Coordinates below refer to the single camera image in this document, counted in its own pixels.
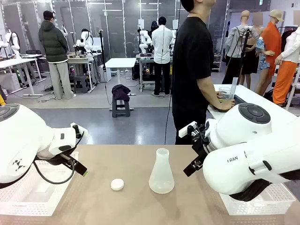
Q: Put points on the person in green puffer jacket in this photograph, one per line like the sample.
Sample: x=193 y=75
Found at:
x=55 y=47

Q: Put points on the white standing desk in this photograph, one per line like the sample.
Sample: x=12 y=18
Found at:
x=120 y=63

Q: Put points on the long white desk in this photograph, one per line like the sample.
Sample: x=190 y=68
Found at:
x=16 y=63

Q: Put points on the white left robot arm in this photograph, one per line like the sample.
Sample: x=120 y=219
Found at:
x=23 y=140

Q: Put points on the person's left hand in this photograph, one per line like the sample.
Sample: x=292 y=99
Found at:
x=219 y=95

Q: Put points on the white perforated plastic basket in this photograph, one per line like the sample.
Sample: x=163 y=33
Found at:
x=257 y=206
x=35 y=206

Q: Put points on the metal workbench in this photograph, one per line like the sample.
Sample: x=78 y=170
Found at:
x=79 y=62
x=145 y=58

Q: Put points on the mannequin in black dress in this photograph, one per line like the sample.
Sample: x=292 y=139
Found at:
x=249 y=61

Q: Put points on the black light stand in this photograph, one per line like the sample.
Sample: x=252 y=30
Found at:
x=103 y=58

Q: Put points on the dark purple cloth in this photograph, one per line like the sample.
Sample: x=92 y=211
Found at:
x=120 y=91

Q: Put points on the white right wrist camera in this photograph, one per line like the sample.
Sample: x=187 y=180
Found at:
x=185 y=131

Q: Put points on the grey step stool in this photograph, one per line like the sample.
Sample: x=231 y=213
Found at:
x=120 y=107

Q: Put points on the white round flask cap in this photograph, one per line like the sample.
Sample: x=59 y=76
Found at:
x=117 y=184

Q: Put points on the person in black t-shirt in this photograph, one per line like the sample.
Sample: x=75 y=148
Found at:
x=189 y=70

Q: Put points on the translucent plastic conical flask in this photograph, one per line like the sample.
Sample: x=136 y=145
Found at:
x=161 y=178

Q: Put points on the person's right forearm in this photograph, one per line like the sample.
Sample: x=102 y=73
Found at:
x=208 y=93

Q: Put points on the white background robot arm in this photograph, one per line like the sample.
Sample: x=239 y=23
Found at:
x=144 y=42
x=86 y=41
x=14 y=42

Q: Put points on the clear graduated cylinder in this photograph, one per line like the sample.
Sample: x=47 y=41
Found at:
x=233 y=86

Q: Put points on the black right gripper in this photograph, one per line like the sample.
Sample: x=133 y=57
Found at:
x=201 y=150

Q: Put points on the mannequin in grey hoodie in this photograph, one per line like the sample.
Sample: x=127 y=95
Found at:
x=235 y=44

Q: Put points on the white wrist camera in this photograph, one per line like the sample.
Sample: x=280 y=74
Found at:
x=82 y=134
x=185 y=131

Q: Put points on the dark grey plastic stool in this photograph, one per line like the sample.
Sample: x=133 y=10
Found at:
x=80 y=83

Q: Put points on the mannequin in orange outfit hat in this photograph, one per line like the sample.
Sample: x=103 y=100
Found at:
x=272 y=42

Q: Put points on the person's right hand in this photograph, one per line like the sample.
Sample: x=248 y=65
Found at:
x=226 y=106

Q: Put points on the clear plastic beaker yellowish liquid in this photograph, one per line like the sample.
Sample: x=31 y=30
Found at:
x=226 y=90

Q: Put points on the black camera tripod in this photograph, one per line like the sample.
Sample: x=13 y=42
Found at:
x=243 y=47

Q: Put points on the mannequin white top orange trousers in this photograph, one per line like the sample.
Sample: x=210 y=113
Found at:
x=284 y=77

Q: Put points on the person in black cap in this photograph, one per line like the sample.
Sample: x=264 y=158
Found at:
x=154 y=25

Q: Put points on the person in white long shirt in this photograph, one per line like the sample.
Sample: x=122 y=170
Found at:
x=161 y=47

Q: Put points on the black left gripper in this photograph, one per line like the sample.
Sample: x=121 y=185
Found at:
x=58 y=159

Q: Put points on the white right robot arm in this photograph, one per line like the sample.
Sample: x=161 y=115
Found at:
x=246 y=164

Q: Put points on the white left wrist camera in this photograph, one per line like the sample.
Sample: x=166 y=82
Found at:
x=82 y=134

